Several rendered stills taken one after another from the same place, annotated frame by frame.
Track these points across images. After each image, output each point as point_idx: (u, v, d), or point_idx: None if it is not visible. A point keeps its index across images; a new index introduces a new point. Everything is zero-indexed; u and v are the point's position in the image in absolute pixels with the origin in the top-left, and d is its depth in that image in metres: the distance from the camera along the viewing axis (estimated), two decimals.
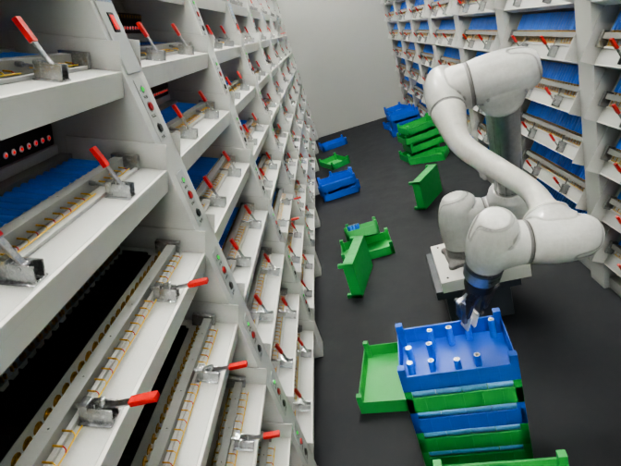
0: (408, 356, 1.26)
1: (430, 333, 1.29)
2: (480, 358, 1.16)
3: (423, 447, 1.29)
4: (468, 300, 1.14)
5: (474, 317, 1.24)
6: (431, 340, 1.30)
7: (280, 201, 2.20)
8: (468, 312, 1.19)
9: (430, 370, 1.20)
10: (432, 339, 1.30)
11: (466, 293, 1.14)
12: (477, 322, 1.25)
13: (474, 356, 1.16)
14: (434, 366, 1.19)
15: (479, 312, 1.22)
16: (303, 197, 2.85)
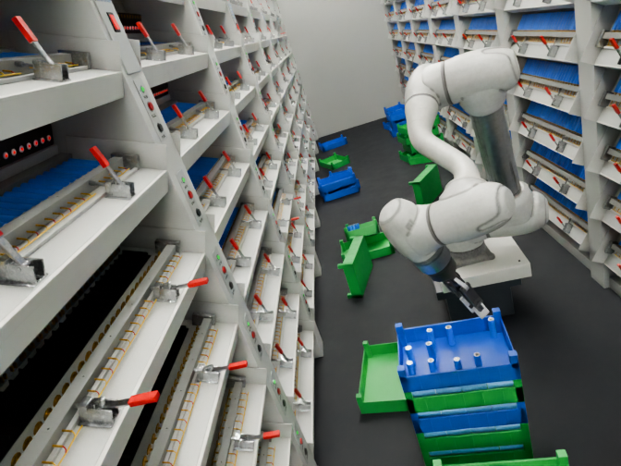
0: (408, 356, 1.26)
1: (430, 333, 1.29)
2: (480, 358, 1.16)
3: (423, 447, 1.29)
4: (460, 279, 1.13)
5: None
6: (431, 340, 1.30)
7: (280, 201, 2.20)
8: None
9: (430, 370, 1.20)
10: (432, 339, 1.30)
11: (455, 279, 1.12)
12: None
13: (474, 356, 1.16)
14: (434, 366, 1.19)
15: None
16: (303, 197, 2.85)
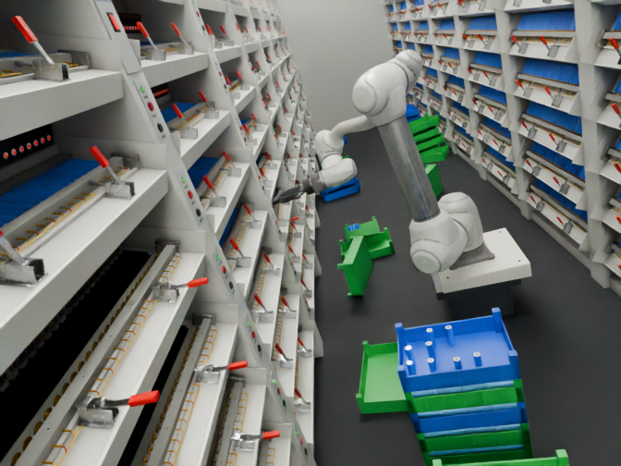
0: (408, 356, 1.26)
1: (430, 333, 1.29)
2: (480, 358, 1.16)
3: (423, 447, 1.29)
4: (299, 194, 2.03)
5: None
6: (431, 340, 1.30)
7: None
8: None
9: (430, 370, 1.20)
10: (432, 339, 1.30)
11: (302, 191, 2.02)
12: None
13: (474, 356, 1.16)
14: (434, 366, 1.19)
15: None
16: (303, 197, 2.85)
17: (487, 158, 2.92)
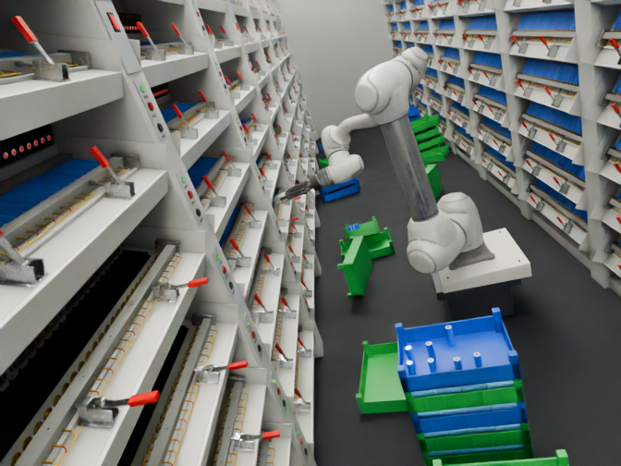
0: (408, 356, 1.26)
1: (274, 202, 2.11)
2: (480, 358, 1.16)
3: (423, 447, 1.29)
4: (306, 182, 2.09)
5: (282, 196, 2.08)
6: None
7: None
8: (293, 189, 2.10)
9: (430, 370, 1.20)
10: None
11: None
12: (277, 196, 2.08)
13: (474, 356, 1.16)
14: (434, 366, 1.19)
15: (286, 193, 2.07)
16: (303, 197, 2.85)
17: (487, 158, 2.92)
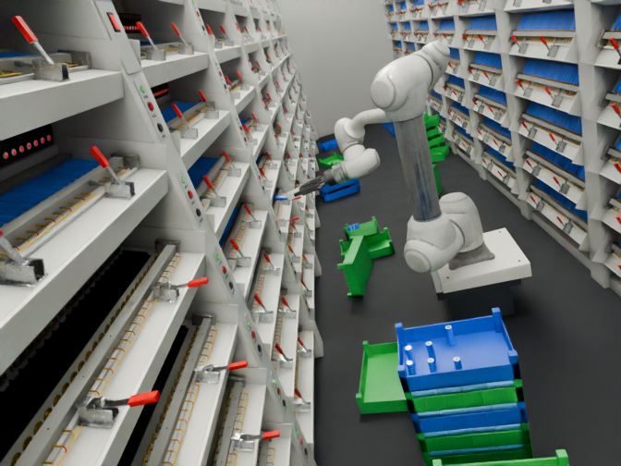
0: (408, 356, 1.26)
1: None
2: (286, 198, 2.06)
3: (423, 447, 1.29)
4: None
5: (295, 191, 2.03)
6: None
7: (280, 201, 2.20)
8: (306, 184, 2.05)
9: (430, 370, 1.20)
10: None
11: None
12: (290, 192, 2.02)
13: None
14: (434, 366, 1.19)
15: (300, 189, 2.02)
16: (303, 197, 2.85)
17: (487, 158, 2.92)
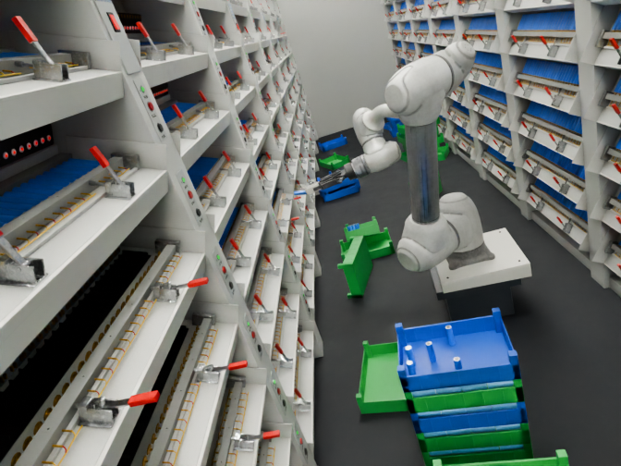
0: (408, 356, 1.26)
1: None
2: None
3: (423, 447, 1.29)
4: (339, 171, 2.01)
5: (314, 186, 1.99)
6: None
7: (280, 201, 2.20)
8: (325, 178, 2.01)
9: (301, 194, 2.01)
10: None
11: None
12: (310, 187, 1.99)
13: None
14: (304, 193, 2.02)
15: (320, 183, 1.98)
16: (303, 197, 2.85)
17: (487, 158, 2.92)
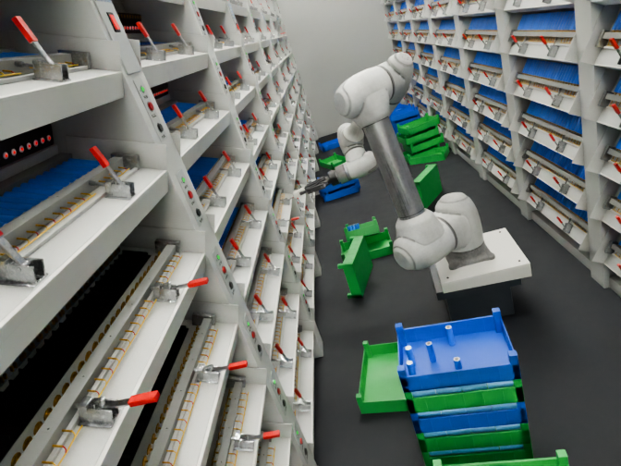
0: (408, 356, 1.26)
1: None
2: None
3: (423, 447, 1.29)
4: (325, 185, 2.15)
5: None
6: None
7: (279, 201, 2.20)
8: None
9: None
10: None
11: (327, 182, 2.14)
12: None
13: None
14: None
15: None
16: (303, 197, 2.85)
17: (487, 158, 2.92)
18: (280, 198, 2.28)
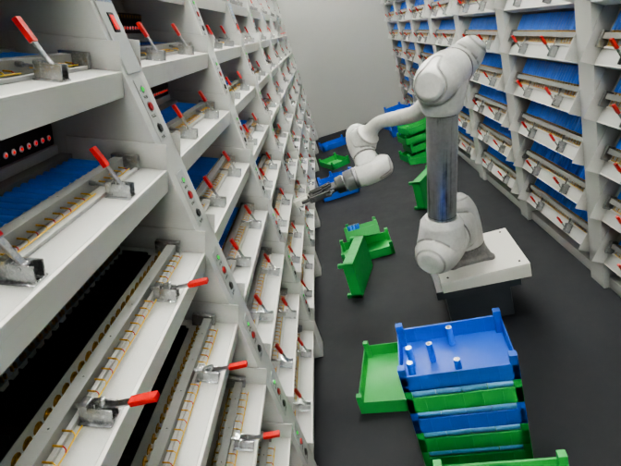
0: (408, 356, 1.26)
1: None
2: None
3: (423, 447, 1.29)
4: (331, 193, 1.88)
5: None
6: None
7: (275, 201, 2.19)
8: None
9: None
10: None
11: (334, 189, 1.87)
12: None
13: None
14: None
15: None
16: None
17: (487, 158, 2.92)
18: (277, 198, 2.28)
